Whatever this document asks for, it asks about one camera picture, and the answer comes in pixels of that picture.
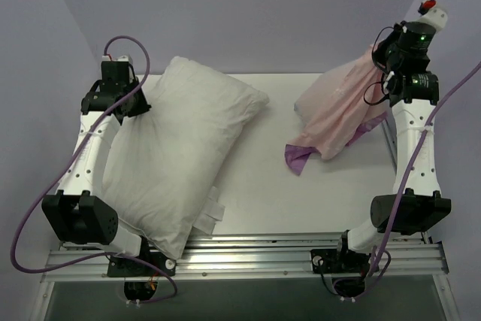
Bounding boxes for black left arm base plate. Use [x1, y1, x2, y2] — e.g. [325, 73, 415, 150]
[107, 251, 177, 277]

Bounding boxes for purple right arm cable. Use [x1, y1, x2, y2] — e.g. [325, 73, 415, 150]
[332, 0, 481, 298]

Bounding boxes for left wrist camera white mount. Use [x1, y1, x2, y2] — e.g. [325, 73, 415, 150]
[101, 54, 133, 65]

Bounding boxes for white pillow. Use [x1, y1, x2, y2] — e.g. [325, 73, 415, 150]
[102, 56, 269, 259]

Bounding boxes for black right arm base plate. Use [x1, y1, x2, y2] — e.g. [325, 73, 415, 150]
[310, 249, 371, 275]

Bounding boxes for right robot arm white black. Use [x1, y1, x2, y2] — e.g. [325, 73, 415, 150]
[333, 20, 451, 271]

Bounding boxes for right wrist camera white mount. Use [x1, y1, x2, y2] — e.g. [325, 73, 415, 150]
[417, 0, 448, 32]

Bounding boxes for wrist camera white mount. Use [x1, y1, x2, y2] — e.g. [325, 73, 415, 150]
[101, 54, 133, 65]
[417, 0, 448, 32]

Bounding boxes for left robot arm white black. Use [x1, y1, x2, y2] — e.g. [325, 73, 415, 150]
[41, 56, 152, 275]

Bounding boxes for purple Elsa print pillowcase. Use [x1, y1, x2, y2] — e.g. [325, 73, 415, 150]
[284, 46, 387, 175]

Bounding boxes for aluminium right side rail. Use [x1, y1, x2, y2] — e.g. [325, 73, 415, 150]
[380, 120, 438, 243]

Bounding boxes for aluminium front mounting rail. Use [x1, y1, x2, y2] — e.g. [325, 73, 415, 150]
[42, 233, 448, 282]

